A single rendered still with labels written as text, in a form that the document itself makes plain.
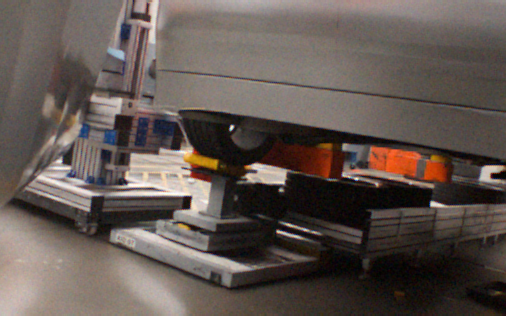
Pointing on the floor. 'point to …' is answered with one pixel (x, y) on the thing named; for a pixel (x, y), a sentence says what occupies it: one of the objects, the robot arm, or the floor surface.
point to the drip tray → (504, 294)
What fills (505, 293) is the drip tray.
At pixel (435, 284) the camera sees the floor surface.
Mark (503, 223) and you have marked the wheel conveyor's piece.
